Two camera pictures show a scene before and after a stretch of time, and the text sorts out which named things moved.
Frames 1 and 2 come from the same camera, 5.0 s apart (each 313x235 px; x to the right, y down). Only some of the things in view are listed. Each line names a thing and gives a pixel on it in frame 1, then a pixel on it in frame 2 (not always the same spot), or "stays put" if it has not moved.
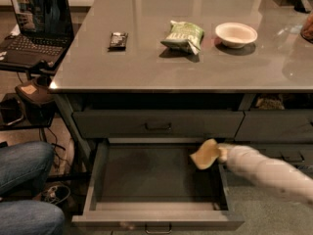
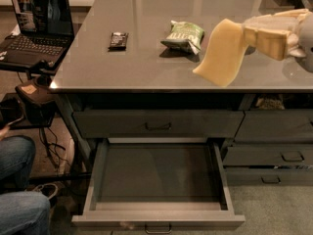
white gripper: (237, 158) -> (306, 39)
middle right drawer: (296, 155) stays put
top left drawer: (156, 123) stays put
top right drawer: (276, 126) stays put
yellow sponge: (206, 155) -> (225, 53)
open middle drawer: (155, 184) stays put
